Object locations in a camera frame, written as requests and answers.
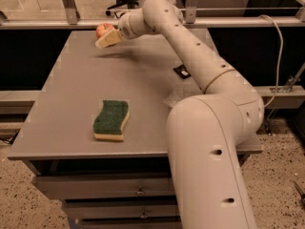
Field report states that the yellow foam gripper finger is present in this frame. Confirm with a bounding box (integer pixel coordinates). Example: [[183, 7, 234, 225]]
[[95, 29, 122, 49]]

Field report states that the red apple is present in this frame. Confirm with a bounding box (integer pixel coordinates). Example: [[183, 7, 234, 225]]
[[96, 23, 113, 38]]

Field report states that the grey drawer cabinet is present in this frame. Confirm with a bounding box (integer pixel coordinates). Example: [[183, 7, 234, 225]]
[[10, 31, 263, 229]]

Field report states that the white cable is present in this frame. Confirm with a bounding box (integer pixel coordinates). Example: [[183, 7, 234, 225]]
[[258, 14, 284, 109]]

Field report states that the metal railing frame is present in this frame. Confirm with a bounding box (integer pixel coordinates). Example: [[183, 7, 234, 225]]
[[0, 0, 305, 30]]

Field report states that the green and yellow sponge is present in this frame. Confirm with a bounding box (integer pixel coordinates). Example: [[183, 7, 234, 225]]
[[92, 100, 130, 141]]

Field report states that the black snack bar wrapper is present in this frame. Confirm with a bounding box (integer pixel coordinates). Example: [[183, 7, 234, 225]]
[[173, 65, 191, 79]]

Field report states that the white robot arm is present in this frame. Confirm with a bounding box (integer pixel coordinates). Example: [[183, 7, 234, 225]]
[[96, 0, 264, 229]]

